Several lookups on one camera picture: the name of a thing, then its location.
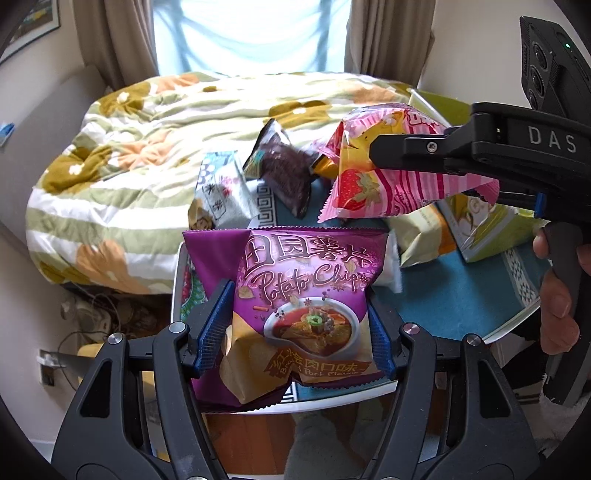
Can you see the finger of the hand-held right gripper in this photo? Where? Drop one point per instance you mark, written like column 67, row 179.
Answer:
column 415, row 150

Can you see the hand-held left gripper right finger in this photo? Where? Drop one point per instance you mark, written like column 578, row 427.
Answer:
column 381, row 337

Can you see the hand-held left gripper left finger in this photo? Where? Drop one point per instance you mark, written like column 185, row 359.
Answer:
column 214, row 318

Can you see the pink striped strawberry snack bag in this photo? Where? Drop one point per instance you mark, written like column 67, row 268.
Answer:
column 360, row 194

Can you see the purple potato chip bag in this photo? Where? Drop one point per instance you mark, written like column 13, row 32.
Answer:
column 300, row 286

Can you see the green cardboard box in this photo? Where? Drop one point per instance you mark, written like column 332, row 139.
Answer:
column 498, row 230

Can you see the person's right hand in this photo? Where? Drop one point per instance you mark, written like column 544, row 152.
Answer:
column 556, row 295

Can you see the teal patterned tablecloth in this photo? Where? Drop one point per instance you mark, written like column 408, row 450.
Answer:
column 438, row 295

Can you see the pale yellow snack bag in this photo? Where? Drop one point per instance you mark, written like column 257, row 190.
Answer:
column 425, row 233

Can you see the small orange snack packet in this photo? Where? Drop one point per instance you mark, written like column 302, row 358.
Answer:
column 323, row 167

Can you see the beige curtain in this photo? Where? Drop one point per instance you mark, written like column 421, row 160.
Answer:
column 388, row 37
column 115, row 41

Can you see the white teal snack packet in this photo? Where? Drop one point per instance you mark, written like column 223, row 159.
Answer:
column 221, row 194

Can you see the person's leg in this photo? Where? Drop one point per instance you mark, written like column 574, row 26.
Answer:
column 318, row 447

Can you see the white power strip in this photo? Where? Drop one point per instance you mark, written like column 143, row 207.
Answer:
column 85, row 316

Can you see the dark purple snack bag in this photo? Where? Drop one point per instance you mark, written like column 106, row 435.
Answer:
column 281, row 170

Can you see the floral striped blanket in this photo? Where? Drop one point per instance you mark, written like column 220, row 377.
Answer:
column 138, row 161

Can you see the window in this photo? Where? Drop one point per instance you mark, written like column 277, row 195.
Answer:
column 249, row 32

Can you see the wall outlet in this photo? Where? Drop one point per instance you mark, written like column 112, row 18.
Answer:
column 48, row 367

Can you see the blue white wall sticker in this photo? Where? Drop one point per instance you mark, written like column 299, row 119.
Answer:
column 5, row 134

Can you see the framed wall picture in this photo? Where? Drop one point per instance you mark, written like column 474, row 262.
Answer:
column 25, row 25

